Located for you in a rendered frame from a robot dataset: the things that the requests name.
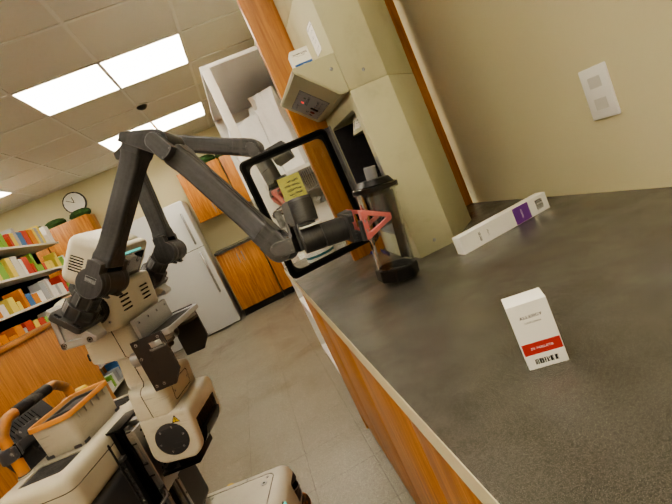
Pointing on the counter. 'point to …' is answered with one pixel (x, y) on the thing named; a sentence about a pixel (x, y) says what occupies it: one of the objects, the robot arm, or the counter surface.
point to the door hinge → (341, 157)
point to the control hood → (316, 84)
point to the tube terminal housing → (386, 112)
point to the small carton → (299, 57)
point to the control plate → (309, 104)
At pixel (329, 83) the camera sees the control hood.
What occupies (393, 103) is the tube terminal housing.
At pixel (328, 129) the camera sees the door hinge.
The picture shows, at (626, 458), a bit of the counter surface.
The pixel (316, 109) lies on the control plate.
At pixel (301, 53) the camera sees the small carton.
